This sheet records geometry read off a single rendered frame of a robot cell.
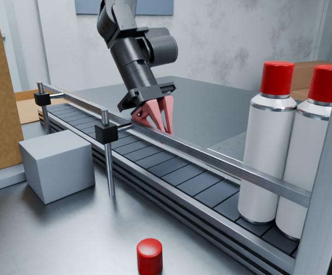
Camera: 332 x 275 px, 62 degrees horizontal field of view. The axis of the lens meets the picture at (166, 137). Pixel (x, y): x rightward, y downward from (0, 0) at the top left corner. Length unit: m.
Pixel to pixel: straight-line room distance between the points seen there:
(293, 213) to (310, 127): 0.11
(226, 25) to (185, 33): 0.64
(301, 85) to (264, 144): 3.42
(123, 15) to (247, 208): 0.38
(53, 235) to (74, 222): 0.04
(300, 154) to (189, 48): 3.23
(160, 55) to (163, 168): 0.22
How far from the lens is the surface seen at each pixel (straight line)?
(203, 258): 0.41
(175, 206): 0.45
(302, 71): 3.71
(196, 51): 3.59
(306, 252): 0.19
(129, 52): 0.53
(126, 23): 0.54
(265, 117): 0.33
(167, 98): 0.50
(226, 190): 0.46
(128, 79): 0.51
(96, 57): 3.00
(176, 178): 0.48
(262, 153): 0.34
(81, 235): 0.46
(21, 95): 1.27
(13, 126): 0.63
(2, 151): 0.64
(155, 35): 0.58
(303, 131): 0.33
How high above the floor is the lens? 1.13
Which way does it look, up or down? 23 degrees down
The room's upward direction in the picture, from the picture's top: straight up
